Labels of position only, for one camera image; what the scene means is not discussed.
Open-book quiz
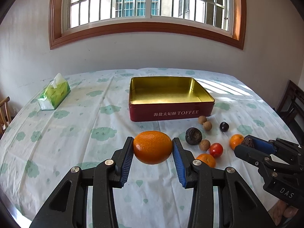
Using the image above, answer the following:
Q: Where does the round orange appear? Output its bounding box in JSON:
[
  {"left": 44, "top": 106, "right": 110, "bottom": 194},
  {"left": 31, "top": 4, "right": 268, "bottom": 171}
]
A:
[{"left": 229, "top": 134, "right": 244, "bottom": 150}]

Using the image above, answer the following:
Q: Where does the red tomato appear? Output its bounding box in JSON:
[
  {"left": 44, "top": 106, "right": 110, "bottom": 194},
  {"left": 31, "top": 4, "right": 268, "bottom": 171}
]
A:
[{"left": 209, "top": 142, "right": 224, "bottom": 158}]

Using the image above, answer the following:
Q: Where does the small orange mandarin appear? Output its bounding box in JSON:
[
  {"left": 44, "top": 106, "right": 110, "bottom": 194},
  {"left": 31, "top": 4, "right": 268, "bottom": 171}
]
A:
[{"left": 196, "top": 153, "right": 216, "bottom": 168}]

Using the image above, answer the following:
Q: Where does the brown longan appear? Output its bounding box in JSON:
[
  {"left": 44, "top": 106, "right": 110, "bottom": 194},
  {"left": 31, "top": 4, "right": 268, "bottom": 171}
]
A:
[
  {"left": 199, "top": 139, "right": 211, "bottom": 151},
  {"left": 203, "top": 121, "right": 212, "bottom": 131},
  {"left": 198, "top": 116, "right": 208, "bottom": 125}
]

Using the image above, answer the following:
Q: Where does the large oval orange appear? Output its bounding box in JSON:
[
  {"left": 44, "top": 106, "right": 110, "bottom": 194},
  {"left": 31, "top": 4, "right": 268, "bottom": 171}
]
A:
[{"left": 133, "top": 131, "right": 173, "bottom": 165}]

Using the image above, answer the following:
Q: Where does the small dark wrinkled fruit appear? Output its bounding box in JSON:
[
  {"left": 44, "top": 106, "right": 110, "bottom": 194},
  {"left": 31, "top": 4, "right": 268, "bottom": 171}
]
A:
[{"left": 242, "top": 137, "right": 255, "bottom": 148}]

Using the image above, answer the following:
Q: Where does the right hand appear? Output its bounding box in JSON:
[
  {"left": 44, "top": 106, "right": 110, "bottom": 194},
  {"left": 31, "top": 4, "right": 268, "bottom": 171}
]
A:
[{"left": 268, "top": 200, "right": 302, "bottom": 227}]

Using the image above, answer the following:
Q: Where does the dark wooden chair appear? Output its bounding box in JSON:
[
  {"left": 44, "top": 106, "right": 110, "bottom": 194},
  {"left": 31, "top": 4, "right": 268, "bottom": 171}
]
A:
[{"left": 276, "top": 80, "right": 303, "bottom": 143}]

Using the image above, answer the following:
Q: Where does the dark purple plum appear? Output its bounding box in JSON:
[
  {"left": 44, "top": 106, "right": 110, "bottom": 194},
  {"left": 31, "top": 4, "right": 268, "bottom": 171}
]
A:
[{"left": 219, "top": 121, "right": 229, "bottom": 132}]

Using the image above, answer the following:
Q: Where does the cloud pattern tablecloth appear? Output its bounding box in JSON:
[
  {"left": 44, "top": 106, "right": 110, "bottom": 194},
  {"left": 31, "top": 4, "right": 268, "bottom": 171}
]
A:
[{"left": 1, "top": 68, "right": 296, "bottom": 219}]

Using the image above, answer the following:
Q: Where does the light wooden chair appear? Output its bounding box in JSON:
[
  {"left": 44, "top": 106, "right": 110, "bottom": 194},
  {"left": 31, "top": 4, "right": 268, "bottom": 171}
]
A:
[{"left": 0, "top": 97, "right": 12, "bottom": 136}]

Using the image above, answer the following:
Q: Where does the green tissue pack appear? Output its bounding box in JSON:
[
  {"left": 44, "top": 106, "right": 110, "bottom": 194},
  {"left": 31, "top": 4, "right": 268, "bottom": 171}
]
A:
[{"left": 38, "top": 73, "right": 71, "bottom": 110}]

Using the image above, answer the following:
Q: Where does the red toffee tin box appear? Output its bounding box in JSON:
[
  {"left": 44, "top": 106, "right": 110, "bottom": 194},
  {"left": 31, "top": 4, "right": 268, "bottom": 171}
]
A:
[{"left": 129, "top": 76, "right": 215, "bottom": 122}]

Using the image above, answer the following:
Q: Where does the wooden framed barred window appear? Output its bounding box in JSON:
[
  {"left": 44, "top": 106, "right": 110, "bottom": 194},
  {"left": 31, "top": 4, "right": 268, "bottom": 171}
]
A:
[{"left": 49, "top": 0, "right": 246, "bottom": 49}]

